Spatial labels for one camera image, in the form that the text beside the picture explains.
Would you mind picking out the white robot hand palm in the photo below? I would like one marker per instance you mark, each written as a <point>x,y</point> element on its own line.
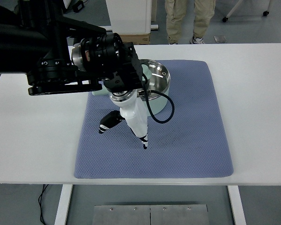
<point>132,109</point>

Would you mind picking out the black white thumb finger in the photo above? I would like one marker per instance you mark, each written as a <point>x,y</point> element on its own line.
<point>110,120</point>

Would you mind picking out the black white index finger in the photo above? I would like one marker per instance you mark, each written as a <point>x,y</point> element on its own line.
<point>144,141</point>

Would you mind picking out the green pot with handle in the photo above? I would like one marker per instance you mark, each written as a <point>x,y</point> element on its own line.
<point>156,105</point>

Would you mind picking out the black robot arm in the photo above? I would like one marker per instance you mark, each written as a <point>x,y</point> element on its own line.
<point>62,55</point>

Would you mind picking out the blue textured mat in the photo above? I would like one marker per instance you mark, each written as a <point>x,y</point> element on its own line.
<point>192,144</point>

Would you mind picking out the cardboard box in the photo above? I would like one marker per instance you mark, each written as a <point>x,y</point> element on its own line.
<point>136,39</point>

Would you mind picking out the metal floor plate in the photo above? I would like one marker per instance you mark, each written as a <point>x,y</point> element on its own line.
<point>187,214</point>

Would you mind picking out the right white table leg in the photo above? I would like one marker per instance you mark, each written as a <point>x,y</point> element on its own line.
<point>236,205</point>

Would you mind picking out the white table leg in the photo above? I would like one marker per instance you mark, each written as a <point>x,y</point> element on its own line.
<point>236,205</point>
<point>64,203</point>

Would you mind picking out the grey floor socket cover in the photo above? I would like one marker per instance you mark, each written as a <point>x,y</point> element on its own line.
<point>220,39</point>

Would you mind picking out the left white table leg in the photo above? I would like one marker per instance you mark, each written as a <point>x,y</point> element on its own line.
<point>64,203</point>

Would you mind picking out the black device on floor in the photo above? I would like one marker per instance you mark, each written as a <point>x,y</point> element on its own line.
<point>75,7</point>

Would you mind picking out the white pedestal cabinet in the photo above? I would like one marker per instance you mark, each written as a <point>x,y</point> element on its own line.
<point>131,16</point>

